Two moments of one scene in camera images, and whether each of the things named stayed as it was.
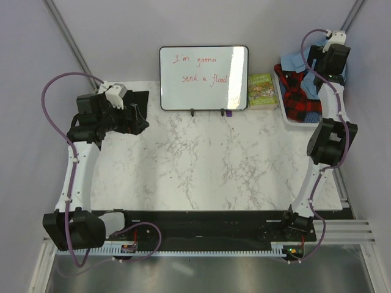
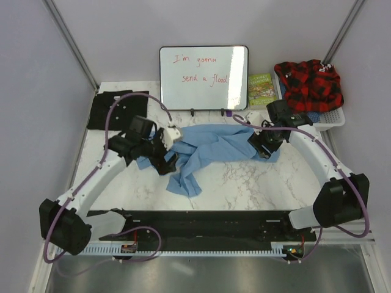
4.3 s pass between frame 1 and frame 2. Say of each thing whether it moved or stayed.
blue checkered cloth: stayed
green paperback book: stayed
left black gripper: moved
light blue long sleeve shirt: moved
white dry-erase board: stayed
